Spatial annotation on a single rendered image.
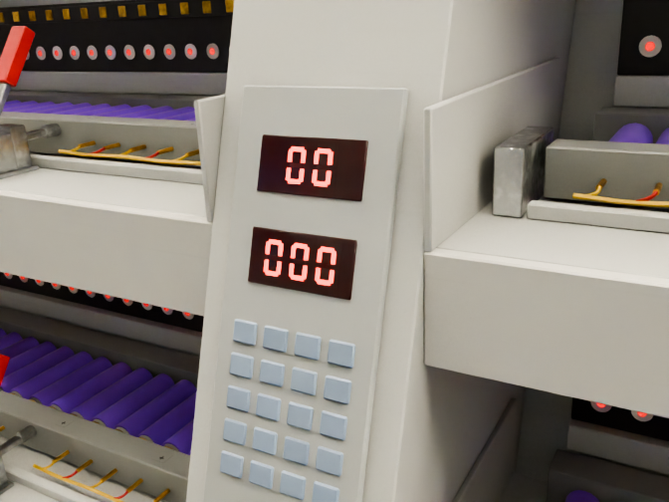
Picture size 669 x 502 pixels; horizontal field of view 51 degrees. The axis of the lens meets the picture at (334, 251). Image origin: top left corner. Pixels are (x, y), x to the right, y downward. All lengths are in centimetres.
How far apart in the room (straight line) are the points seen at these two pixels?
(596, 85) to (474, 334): 23
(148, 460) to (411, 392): 21
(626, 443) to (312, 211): 23
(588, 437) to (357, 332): 20
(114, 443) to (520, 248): 28
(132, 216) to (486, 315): 16
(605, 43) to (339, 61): 22
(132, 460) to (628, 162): 31
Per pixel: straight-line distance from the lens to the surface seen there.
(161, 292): 33
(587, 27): 45
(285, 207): 27
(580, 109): 44
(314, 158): 26
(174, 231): 31
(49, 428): 48
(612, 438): 41
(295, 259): 26
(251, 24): 29
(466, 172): 27
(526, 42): 35
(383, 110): 25
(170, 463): 42
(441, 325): 25
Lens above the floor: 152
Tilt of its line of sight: 4 degrees down
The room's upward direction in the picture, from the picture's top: 6 degrees clockwise
